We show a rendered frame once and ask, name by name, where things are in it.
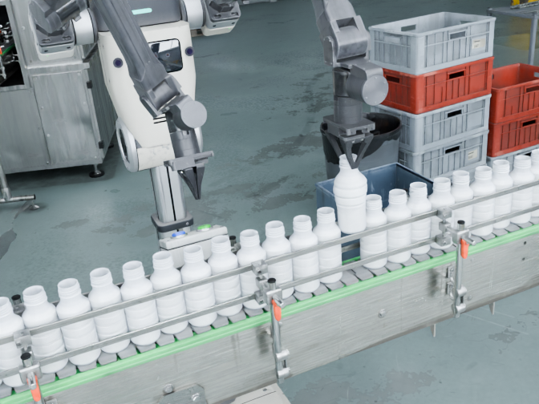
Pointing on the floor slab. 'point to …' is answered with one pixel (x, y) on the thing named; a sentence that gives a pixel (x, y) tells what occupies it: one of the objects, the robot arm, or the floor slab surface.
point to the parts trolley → (522, 17)
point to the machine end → (53, 104)
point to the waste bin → (370, 159)
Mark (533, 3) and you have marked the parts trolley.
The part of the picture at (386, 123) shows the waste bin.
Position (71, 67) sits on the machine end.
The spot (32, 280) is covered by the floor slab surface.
